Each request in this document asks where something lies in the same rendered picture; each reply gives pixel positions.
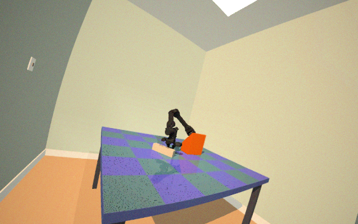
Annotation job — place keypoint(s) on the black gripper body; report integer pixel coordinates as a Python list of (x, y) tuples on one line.
[(176, 144)]

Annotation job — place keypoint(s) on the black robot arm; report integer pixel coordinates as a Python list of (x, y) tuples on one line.
[(169, 130)]

